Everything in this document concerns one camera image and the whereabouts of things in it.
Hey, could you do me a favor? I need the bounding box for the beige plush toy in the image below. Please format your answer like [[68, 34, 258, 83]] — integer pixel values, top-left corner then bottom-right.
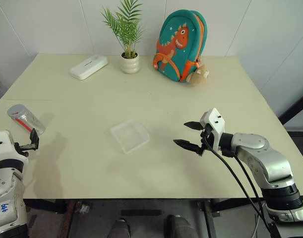
[[186, 63, 211, 87]]

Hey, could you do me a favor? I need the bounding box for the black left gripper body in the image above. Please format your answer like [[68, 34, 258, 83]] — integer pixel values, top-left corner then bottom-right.
[[13, 142, 30, 157]]

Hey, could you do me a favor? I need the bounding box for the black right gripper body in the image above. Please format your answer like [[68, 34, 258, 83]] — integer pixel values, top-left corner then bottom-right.
[[200, 123, 215, 153]]

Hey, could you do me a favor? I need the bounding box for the teal dinosaur backpack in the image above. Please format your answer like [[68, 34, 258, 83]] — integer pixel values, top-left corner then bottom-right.
[[152, 9, 208, 83]]

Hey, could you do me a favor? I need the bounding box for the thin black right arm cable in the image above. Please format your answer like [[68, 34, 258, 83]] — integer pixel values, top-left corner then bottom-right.
[[223, 148, 273, 224]]

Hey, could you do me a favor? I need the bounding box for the black flat bar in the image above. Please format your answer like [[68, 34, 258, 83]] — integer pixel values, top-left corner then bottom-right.
[[121, 209, 162, 217]]

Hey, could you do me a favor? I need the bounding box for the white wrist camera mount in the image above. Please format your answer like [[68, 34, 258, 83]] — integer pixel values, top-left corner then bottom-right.
[[0, 130, 29, 172], [199, 108, 226, 152]]

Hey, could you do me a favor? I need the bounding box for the black metal table frame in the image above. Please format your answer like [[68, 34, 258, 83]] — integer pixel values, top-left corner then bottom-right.
[[23, 197, 265, 238]]

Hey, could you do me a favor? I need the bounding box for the white floor cable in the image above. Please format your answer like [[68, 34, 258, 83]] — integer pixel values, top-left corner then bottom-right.
[[250, 214, 262, 238]]

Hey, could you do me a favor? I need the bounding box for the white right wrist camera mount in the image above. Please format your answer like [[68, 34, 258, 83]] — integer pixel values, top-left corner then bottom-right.
[[199, 108, 226, 152]]

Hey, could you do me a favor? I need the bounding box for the dark rounded shape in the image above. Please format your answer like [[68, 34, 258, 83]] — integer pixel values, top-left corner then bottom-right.
[[108, 218, 131, 238], [166, 214, 200, 238]]

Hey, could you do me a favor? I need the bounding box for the rusty metal beam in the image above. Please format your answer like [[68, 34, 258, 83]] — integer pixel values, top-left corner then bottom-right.
[[61, 201, 82, 238]]

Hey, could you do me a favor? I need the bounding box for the green palm plant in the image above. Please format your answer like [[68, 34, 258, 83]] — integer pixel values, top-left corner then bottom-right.
[[101, 0, 144, 59]]

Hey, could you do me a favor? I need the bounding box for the clear plastic container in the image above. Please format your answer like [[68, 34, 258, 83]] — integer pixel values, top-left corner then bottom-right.
[[110, 118, 151, 155]]

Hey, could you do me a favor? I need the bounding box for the white rectangular case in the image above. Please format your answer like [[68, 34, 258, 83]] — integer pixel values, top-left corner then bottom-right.
[[69, 54, 109, 80]]

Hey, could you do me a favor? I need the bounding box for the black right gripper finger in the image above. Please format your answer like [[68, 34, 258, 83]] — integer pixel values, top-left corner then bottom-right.
[[183, 121, 204, 131], [173, 139, 205, 157]]

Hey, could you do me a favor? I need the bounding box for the black metal bar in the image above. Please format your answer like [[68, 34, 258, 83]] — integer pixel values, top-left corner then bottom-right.
[[277, 89, 303, 136]]

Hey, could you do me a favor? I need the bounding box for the white ribbed plant pot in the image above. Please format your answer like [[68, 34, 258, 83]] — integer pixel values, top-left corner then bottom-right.
[[120, 52, 140, 74]]

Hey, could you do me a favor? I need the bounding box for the silver red soda can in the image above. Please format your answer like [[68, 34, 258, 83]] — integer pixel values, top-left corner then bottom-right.
[[10, 108, 46, 135]]

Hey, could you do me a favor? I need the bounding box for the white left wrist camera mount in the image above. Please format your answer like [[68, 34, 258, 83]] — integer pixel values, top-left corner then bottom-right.
[[0, 130, 29, 172]]

